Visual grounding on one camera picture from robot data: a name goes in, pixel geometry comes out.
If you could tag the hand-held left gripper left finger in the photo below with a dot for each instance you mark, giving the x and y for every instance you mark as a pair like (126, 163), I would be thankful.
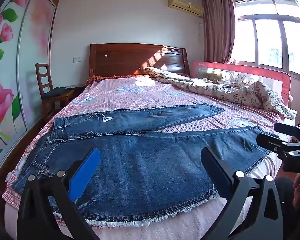
(86, 170)

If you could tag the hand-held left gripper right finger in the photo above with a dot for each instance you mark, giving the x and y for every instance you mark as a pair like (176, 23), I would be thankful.
(216, 170)

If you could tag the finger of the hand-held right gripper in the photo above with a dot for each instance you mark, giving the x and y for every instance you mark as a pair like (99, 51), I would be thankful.
(288, 130)
(267, 141)

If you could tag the blue denim pants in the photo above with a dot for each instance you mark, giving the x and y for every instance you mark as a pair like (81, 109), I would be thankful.
(145, 165)

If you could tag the swirl patterned quilt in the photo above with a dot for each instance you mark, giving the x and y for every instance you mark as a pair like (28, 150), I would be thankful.
(214, 88)

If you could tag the dark clothing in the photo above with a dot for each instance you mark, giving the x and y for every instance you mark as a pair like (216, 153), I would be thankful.
(58, 91)

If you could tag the window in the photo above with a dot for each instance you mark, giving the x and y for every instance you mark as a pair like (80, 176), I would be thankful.
(267, 40)

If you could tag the pink plaid bedsheet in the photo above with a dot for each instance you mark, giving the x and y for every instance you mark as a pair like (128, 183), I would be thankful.
(140, 92)

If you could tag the wooden chair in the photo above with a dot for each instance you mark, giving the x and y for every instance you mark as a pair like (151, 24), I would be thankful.
(46, 80)

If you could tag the wooden headboard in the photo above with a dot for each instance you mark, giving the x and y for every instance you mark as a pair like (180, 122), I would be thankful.
(130, 58)

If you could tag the mauve curtain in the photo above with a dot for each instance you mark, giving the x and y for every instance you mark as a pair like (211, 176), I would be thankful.
(218, 25)

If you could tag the floral sliding door wardrobe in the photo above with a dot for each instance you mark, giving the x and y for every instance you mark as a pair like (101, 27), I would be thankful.
(7, 67)

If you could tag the pink bed rail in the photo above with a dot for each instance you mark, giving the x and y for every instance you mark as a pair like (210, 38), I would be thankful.
(264, 75)

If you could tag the white wall switch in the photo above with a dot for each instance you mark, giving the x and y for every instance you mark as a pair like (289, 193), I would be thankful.
(77, 59)

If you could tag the wall air conditioner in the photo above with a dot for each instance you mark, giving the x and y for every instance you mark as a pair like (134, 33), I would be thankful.
(182, 5)

